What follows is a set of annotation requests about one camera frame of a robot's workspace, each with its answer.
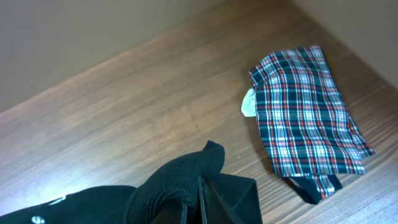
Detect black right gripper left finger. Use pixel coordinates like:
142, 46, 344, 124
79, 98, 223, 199
150, 200, 188, 224

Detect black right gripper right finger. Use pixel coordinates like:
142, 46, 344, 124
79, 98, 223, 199
199, 174, 262, 224

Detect black garment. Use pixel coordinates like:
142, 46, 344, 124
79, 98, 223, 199
1, 141, 225, 224

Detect white cloth piece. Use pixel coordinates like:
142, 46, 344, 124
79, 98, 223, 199
241, 88, 256, 117

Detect plaid checkered cloth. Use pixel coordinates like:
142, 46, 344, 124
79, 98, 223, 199
249, 45, 375, 204

